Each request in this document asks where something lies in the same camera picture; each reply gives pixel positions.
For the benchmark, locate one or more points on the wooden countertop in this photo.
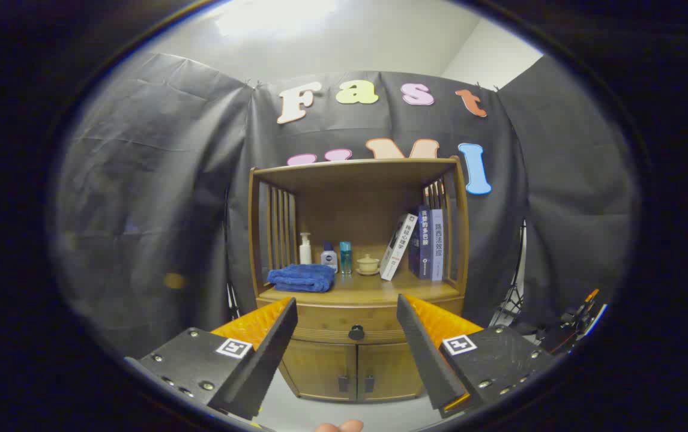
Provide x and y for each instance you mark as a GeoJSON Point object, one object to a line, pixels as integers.
{"type": "Point", "coordinates": [368, 289]}

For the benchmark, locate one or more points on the white pump bottle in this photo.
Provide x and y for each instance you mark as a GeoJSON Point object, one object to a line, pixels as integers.
{"type": "Point", "coordinates": [305, 252]}

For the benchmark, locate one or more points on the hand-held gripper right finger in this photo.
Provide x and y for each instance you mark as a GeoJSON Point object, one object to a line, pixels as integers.
{"type": "Point", "coordinates": [425, 354]}

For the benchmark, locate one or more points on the wooden drawer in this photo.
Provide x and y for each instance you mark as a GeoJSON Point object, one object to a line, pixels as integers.
{"type": "Point", "coordinates": [332, 321]}

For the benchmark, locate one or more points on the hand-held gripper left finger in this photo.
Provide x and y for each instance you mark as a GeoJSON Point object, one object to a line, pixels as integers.
{"type": "Point", "coordinates": [266, 360]}

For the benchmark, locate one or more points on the wooden cabinet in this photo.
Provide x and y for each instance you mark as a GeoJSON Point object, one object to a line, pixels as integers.
{"type": "Point", "coordinates": [356, 210]}

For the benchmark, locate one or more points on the pale lavender book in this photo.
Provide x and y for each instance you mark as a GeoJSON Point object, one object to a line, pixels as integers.
{"type": "Point", "coordinates": [437, 246]}

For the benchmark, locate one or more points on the dark blue book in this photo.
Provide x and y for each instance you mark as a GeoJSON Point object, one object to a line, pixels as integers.
{"type": "Point", "coordinates": [422, 246]}

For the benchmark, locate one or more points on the wooden cabinet door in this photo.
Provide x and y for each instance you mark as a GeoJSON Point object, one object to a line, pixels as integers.
{"type": "Point", "coordinates": [389, 369]}
{"type": "Point", "coordinates": [320, 369]}

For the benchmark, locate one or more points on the black and orange equipment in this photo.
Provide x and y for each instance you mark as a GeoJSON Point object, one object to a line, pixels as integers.
{"type": "Point", "coordinates": [572, 327]}

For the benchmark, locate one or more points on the clear blue bottle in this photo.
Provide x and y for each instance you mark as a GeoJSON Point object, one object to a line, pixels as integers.
{"type": "Point", "coordinates": [345, 258]}

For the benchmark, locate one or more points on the blue folded towel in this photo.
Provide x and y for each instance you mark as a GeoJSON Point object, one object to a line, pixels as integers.
{"type": "Point", "coordinates": [302, 279]}

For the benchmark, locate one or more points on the white book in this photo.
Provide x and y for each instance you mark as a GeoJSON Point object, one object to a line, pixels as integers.
{"type": "Point", "coordinates": [397, 249]}

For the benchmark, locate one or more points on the white bottle with blue cap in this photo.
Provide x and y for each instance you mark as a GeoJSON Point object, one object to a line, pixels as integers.
{"type": "Point", "coordinates": [329, 259]}

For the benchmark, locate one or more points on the cream lidded teacup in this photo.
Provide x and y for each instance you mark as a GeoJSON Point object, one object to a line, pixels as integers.
{"type": "Point", "coordinates": [368, 264]}

